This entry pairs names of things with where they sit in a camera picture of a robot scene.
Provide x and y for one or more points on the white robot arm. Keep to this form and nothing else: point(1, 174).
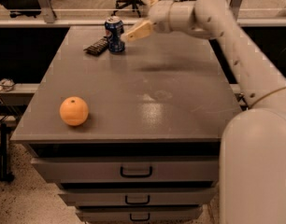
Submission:
point(252, 164)

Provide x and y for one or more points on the orange fruit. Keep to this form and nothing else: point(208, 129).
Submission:
point(74, 111)

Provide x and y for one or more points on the grey drawer cabinet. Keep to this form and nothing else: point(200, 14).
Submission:
point(165, 96)

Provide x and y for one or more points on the dark rxbar chocolate bar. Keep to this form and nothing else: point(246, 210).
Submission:
point(98, 47)

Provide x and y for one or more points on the bottom grey drawer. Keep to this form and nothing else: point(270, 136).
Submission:
point(139, 214)

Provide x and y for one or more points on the grey drawer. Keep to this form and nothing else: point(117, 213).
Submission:
point(137, 197)
point(139, 214)
point(127, 169)

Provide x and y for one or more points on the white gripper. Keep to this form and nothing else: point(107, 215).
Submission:
point(159, 12)

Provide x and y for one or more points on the blue pepsi can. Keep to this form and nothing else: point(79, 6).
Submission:
point(114, 30)

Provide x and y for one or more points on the black metal stand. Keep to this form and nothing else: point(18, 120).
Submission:
point(5, 174)

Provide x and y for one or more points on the middle grey drawer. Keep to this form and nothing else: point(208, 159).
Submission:
point(137, 197)

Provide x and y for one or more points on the top grey drawer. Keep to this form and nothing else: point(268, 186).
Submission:
point(127, 169)

